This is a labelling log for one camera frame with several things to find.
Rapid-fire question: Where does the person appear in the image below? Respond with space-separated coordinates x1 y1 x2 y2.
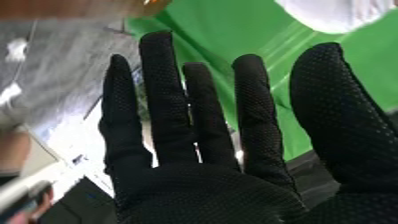
273 0 398 35

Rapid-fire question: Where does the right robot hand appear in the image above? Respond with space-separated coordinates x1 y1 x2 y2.
96 31 398 224

